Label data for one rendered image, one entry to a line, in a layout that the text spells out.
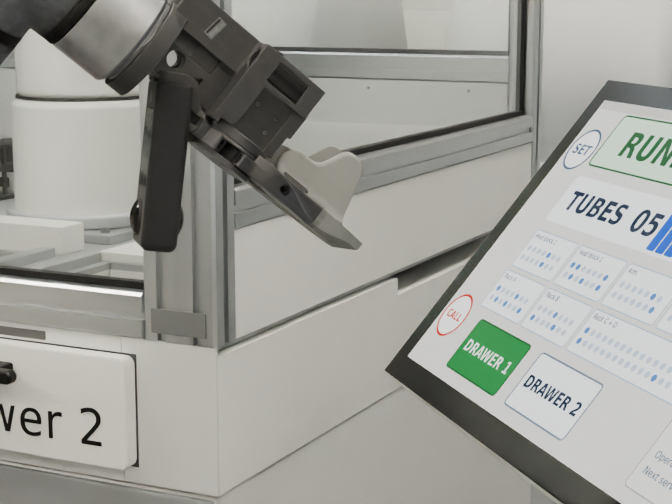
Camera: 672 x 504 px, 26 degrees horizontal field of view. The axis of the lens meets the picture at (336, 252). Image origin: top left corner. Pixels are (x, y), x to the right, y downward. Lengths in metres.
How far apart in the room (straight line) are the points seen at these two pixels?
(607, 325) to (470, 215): 0.95
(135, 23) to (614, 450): 0.40
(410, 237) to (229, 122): 0.81
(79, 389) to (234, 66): 0.53
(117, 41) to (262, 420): 0.60
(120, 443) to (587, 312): 0.56
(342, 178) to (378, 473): 0.78
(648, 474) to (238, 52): 0.38
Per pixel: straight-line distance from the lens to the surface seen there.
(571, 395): 0.98
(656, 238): 1.03
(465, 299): 1.18
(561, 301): 1.07
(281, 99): 0.98
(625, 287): 1.02
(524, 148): 2.13
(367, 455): 1.71
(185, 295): 1.36
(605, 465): 0.91
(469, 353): 1.12
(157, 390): 1.40
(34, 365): 1.46
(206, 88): 0.99
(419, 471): 1.86
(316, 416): 1.57
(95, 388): 1.42
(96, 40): 0.95
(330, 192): 1.01
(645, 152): 1.12
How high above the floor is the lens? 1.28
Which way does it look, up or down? 10 degrees down
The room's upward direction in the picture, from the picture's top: straight up
